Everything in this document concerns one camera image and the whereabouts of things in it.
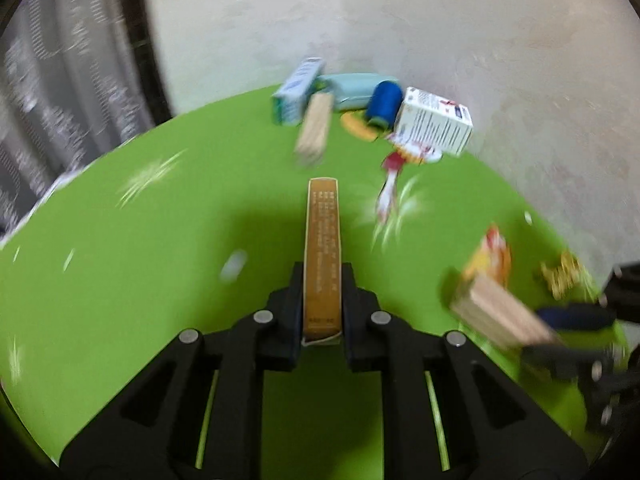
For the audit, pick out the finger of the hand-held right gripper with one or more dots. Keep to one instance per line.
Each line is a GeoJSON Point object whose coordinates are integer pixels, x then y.
{"type": "Point", "coordinates": [575, 317]}
{"type": "Point", "coordinates": [565, 357]}

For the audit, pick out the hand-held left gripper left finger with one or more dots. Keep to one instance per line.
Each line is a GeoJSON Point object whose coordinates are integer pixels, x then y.
{"type": "Point", "coordinates": [290, 310]}

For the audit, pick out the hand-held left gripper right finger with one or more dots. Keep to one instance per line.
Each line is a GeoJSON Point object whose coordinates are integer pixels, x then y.
{"type": "Point", "coordinates": [352, 310]}

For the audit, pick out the brown gold box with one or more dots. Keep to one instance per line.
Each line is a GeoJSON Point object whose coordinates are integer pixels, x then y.
{"type": "Point", "coordinates": [322, 260]}

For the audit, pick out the beige wooden box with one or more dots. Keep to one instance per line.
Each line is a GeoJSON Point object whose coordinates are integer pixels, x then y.
{"type": "Point", "coordinates": [314, 130]}
{"type": "Point", "coordinates": [500, 310]}

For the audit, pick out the green desktop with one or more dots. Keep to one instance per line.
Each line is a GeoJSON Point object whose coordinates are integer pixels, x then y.
{"type": "Point", "coordinates": [150, 285]}

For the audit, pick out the gold wrapped candy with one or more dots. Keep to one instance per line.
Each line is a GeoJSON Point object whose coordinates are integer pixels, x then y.
{"type": "Point", "coordinates": [562, 275]}

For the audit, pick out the yellow disc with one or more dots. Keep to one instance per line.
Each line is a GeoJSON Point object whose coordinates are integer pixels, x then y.
{"type": "Point", "coordinates": [357, 125]}

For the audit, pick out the white box with red mark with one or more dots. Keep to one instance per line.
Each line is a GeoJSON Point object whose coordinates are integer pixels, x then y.
{"type": "Point", "coordinates": [432, 120]}

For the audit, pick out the blue thread spool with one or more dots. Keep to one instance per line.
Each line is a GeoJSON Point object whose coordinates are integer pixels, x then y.
{"type": "Point", "coordinates": [382, 102]}

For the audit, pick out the light blue box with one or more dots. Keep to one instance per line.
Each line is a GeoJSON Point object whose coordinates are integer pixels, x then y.
{"type": "Point", "coordinates": [295, 92]}

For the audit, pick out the teal case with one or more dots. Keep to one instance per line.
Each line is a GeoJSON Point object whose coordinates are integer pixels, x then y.
{"type": "Point", "coordinates": [350, 91]}

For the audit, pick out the grey sheer embroidered curtain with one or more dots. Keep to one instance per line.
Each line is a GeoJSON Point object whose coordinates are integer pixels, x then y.
{"type": "Point", "coordinates": [60, 85]}

